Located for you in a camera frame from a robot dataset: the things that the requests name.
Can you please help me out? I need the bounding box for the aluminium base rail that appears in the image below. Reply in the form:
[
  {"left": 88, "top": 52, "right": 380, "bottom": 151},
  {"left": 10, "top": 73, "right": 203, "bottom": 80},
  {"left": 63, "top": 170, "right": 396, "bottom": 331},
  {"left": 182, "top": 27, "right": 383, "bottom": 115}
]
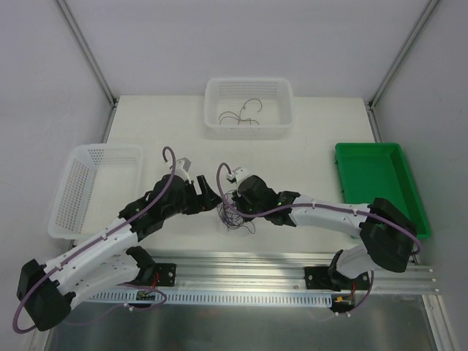
[{"left": 149, "top": 249, "right": 440, "bottom": 295}]

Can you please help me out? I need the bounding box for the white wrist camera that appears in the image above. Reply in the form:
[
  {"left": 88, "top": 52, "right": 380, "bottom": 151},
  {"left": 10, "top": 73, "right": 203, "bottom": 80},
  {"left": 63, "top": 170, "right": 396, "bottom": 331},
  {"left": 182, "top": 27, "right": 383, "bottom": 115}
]
[
  {"left": 226, "top": 167, "right": 252, "bottom": 186},
  {"left": 174, "top": 157, "right": 192, "bottom": 183}
]

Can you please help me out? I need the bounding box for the brown thin cable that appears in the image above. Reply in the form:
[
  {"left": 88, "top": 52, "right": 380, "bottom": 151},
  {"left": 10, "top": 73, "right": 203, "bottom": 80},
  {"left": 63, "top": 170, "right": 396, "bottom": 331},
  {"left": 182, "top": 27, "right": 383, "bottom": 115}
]
[{"left": 218, "top": 98, "right": 265, "bottom": 126}]

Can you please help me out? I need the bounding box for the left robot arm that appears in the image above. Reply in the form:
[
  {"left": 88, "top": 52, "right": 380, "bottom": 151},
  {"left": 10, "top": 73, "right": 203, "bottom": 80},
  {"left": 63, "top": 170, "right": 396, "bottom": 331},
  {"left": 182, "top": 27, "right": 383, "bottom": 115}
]
[{"left": 17, "top": 175, "right": 222, "bottom": 331}]

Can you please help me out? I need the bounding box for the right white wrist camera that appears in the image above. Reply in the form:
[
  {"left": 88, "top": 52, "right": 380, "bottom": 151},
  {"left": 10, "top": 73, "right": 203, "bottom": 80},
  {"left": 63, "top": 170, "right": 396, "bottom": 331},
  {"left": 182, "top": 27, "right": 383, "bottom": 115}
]
[{"left": 226, "top": 167, "right": 252, "bottom": 186}]

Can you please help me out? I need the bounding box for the white basket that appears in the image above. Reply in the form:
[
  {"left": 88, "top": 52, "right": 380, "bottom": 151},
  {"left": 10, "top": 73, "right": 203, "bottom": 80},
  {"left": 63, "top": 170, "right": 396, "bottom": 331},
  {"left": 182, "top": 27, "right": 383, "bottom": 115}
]
[
  {"left": 203, "top": 77, "right": 295, "bottom": 140},
  {"left": 48, "top": 143, "right": 143, "bottom": 240}
]

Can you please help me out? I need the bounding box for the white basket at back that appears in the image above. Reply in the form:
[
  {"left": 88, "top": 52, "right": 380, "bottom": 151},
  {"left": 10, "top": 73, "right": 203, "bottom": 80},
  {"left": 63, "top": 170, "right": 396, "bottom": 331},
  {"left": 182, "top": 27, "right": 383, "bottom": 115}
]
[{"left": 203, "top": 77, "right": 295, "bottom": 140}]

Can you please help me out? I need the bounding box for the white basket at left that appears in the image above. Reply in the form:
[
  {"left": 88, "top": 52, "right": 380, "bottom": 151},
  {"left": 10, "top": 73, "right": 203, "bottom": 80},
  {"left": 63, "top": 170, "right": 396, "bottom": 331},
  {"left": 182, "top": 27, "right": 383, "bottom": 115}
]
[{"left": 48, "top": 143, "right": 143, "bottom": 240}]

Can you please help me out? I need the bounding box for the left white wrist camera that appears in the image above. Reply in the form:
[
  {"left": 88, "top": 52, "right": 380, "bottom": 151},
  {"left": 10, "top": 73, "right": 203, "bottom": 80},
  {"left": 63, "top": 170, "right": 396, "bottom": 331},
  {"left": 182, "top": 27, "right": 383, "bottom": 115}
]
[{"left": 174, "top": 157, "right": 192, "bottom": 183}]

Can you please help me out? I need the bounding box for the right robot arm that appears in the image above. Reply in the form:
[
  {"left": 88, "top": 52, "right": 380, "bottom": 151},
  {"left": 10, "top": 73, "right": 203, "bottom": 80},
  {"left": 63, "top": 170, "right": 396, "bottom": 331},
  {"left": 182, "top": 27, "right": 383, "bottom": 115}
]
[{"left": 227, "top": 175, "right": 420, "bottom": 291}]

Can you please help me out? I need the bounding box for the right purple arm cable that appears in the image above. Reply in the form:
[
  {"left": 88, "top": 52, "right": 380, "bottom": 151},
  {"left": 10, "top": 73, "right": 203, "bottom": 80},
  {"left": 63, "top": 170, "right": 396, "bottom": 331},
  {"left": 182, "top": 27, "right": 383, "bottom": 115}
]
[{"left": 217, "top": 162, "right": 423, "bottom": 257}]

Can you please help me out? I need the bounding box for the aluminium frame post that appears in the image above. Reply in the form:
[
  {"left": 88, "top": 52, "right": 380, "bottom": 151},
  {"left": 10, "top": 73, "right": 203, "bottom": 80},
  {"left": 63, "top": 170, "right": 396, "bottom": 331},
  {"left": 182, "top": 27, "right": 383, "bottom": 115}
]
[
  {"left": 54, "top": 0, "right": 117, "bottom": 107},
  {"left": 369, "top": 0, "right": 440, "bottom": 111}
]

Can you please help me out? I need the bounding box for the left aluminium frame post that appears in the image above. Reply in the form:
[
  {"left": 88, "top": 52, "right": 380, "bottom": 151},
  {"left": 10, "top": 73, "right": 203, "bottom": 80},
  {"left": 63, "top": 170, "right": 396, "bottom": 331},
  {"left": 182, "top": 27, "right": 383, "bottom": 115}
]
[{"left": 54, "top": 0, "right": 117, "bottom": 107}]

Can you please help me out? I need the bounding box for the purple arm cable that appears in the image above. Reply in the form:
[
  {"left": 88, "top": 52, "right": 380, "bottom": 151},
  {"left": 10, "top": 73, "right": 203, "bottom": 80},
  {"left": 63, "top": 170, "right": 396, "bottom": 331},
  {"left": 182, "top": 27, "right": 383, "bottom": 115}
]
[
  {"left": 12, "top": 146, "right": 178, "bottom": 336},
  {"left": 217, "top": 162, "right": 423, "bottom": 257}
]

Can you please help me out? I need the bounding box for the green plastic tray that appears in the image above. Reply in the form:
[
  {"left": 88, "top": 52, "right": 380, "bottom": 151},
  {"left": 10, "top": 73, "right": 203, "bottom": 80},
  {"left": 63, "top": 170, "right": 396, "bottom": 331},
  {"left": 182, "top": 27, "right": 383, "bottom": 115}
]
[{"left": 335, "top": 143, "right": 431, "bottom": 239}]

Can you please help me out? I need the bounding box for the white slotted cable duct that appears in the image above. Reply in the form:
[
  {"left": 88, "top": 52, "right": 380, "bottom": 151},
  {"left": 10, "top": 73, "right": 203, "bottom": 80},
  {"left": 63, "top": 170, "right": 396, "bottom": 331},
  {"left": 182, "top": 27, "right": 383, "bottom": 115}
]
[{"left": 89, "top": 289, "right": 332, "bottom": 308}]

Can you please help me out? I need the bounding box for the purple cable bundle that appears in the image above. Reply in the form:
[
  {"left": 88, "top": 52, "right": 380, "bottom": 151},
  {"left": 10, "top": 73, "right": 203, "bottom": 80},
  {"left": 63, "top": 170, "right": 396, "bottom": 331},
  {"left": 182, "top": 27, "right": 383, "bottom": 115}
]
[{"left": 216, "top": 189, "right": 257, "bottom": 235}]

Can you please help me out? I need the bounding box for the right aluminium frame post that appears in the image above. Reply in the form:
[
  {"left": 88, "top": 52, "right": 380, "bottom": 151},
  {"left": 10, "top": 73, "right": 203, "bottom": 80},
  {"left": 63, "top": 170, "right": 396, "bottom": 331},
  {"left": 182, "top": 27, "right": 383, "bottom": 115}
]
[{"left": 369, "top": 0, "right": 440, "bottom": 111}]

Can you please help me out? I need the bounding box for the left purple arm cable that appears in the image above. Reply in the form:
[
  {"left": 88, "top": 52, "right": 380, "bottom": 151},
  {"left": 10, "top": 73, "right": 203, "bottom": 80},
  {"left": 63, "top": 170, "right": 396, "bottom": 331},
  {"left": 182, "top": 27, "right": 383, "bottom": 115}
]
[{"left": 12, "top": 146, "right": 178, "bottom": 336}]

